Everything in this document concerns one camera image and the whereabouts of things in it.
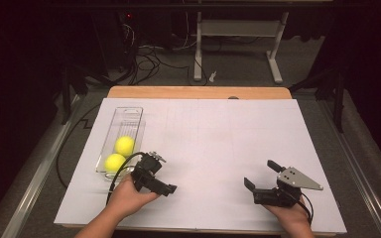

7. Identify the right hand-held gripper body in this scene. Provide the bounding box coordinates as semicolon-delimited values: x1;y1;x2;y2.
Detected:
252;166;324;208

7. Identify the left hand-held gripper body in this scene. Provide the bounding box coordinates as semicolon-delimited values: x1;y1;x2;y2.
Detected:
130;151;170;197

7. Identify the yellow tennis ball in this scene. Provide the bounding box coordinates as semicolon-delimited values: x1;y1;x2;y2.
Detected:
114;135;136;158
103;153;127;174

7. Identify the clear plastic container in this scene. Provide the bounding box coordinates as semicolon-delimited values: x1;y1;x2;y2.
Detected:
94;106;147;183

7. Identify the person's left hand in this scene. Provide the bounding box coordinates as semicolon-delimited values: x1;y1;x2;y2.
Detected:
107;173;162;218

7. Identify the person's right hand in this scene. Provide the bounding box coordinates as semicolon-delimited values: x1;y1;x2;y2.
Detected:
262;197;314;229

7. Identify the white board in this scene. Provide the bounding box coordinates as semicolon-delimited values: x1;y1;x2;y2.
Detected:
53;97;347;236

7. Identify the black metal stand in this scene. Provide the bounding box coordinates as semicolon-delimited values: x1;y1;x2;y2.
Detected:
289;65;346;133
59;62;113;125

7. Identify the wooden table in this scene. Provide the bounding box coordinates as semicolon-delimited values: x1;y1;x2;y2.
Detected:
61;85;336;238

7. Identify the black computer tower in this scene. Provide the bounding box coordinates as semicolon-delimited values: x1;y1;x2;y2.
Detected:
92;9;140;72

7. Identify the left hand-held gripper black cable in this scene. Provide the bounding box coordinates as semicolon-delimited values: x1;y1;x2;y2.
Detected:
105;151;147;205

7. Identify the hand-held gripper black cable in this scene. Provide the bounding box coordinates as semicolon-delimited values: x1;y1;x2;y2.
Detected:
282;188;315;227
105;151;147;205

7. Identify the right hand-held gripper black cable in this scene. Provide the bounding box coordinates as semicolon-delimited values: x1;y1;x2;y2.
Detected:
282;188;315;227

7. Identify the grey metal rail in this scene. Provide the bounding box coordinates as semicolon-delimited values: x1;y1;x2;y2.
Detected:
317;98;381;238
0;93;82;238

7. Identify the long black cable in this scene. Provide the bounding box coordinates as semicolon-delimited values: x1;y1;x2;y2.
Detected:
56;102;102;190

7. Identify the tangle of black cables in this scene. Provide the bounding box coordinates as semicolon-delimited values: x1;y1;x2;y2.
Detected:
112;23;209;87

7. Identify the white metal desk frame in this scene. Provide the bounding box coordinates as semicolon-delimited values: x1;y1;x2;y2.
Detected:
192;11;291;85

